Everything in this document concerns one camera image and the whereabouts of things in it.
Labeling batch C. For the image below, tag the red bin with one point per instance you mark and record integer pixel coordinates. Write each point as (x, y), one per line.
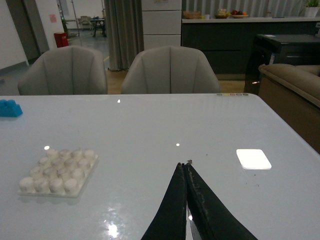
(61, 39)

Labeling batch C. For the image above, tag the grey left armchair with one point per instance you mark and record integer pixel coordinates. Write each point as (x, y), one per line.
(69, 70)

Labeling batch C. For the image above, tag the fruit plate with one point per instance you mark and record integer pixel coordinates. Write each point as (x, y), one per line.
(239, 14)

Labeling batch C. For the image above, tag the potted plant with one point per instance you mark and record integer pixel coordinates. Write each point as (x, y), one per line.
(311, 8)

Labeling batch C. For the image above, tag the bread bowl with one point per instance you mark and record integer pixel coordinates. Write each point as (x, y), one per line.
(221, 13)

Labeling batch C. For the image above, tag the black appliance box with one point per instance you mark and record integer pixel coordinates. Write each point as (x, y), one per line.
(267, 49)

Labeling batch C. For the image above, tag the wicker basket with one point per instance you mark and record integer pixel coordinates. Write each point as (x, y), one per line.
(192, 14)

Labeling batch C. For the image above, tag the grey right armchair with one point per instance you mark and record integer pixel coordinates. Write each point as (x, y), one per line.
(170, 70)

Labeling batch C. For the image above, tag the dark kitchen counter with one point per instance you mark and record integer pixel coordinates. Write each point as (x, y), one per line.
(227, 43)

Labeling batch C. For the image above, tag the coloured dot sticker strip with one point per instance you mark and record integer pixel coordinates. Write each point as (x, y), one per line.
(232, 94)

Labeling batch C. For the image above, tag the grey armchair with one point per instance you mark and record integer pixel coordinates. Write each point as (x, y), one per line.
(69, 70)
(170, 70)

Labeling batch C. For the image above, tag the white studded base plate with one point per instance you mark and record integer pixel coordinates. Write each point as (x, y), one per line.
(61, 173)

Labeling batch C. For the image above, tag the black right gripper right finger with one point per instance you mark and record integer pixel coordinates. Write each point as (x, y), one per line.
(211, 220)

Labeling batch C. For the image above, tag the white drawer cabinet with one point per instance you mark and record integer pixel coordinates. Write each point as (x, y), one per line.
(162, 23)

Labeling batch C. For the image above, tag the tan sofa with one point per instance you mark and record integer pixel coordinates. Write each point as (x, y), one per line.
(293, 92)

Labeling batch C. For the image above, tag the blue toy block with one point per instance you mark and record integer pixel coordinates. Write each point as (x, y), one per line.
(9, 108)

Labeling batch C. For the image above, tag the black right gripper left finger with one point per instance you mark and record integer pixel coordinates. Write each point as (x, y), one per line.
(170, 221)

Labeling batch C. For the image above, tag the grey curtain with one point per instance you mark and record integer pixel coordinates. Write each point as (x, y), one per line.
(124, 27)

